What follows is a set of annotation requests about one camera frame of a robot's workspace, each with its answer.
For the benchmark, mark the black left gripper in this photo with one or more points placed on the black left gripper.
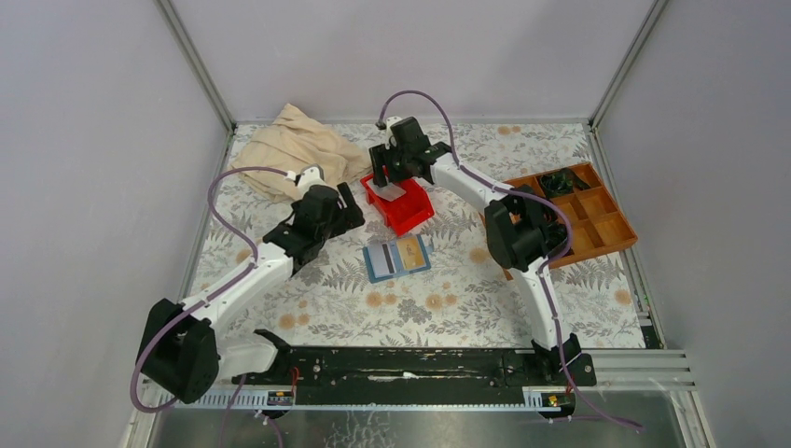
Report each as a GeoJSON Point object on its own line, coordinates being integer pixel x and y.
{"type": "Point", "coordinates": [350, 216]}

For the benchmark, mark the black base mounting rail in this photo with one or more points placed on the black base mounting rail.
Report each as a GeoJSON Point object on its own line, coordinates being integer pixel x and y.
{"type": "Point", "coordinates": [348, 376]}

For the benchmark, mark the beige crumpled cloth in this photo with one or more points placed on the beige crumpled cloth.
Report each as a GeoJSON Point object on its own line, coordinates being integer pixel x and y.
{"type": "Point", "coordinates": [295, 141]}

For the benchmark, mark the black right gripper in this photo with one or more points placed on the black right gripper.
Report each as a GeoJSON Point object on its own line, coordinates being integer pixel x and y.
{"type": "Point", "coordinates": [380, 157]}

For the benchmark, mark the blue card holder wallet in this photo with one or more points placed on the blue card holder wallet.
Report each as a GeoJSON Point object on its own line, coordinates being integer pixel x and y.
{"type": "Point", "coordinates": [399, 270]}

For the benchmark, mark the wooden compartment tray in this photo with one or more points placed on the wooden compartment tray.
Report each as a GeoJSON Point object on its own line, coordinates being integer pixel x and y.
{"type": "Point", "coordinates": [600, 228]}

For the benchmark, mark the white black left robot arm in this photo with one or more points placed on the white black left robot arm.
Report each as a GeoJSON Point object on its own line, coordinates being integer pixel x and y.
{"type": "Point", "coordinates": [181, 350]}

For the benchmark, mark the silver credit card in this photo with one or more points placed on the silver credit card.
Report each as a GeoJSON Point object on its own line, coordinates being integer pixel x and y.
{"type": "Point", "coordinates": [381, 260]}

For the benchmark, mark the floral patterned table mat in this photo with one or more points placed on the floral patterned table mat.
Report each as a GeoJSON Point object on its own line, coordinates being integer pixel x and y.
{"type": "Point", "coordinates": [464, 299]}

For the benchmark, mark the red plastic bin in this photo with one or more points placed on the red plastic bin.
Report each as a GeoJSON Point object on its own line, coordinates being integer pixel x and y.
{"type": "Point", "coordinates": [405, 213]}

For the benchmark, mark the stack of credit cards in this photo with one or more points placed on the stack of credit cards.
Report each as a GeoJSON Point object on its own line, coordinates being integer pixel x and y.
{"type": "Point", "coordinates": [389, 193]}

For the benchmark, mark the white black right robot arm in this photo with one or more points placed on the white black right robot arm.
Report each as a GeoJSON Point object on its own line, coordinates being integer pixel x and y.
{"type": "Point", "coordinates": [516, 229]}

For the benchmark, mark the tan credit card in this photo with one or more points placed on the tan credit card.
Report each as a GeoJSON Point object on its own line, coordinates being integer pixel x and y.
{"type": "Point", "coordinates": [411, 253]}

